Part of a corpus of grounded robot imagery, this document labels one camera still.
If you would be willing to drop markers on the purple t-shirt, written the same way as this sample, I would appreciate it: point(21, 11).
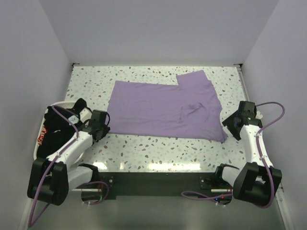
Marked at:
point(189, 109)

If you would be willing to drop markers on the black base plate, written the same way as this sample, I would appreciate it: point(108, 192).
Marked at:
point(193, 184)

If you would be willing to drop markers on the white laundry basket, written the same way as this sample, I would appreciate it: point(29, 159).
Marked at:
point(57, 134)

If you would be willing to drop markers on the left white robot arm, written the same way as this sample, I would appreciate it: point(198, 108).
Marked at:
point(50, 178)

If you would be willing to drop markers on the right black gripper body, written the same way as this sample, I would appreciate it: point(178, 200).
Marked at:
point(233, 125)

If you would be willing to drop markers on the black clothes in basket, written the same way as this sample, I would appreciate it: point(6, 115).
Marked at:
point(55, 131)

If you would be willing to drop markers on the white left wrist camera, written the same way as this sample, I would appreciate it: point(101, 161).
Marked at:
point(85, 114)

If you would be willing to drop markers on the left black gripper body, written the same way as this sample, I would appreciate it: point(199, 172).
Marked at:
point(101, 132)

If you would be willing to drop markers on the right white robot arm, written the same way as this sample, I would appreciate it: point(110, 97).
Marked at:
point(257, 181)

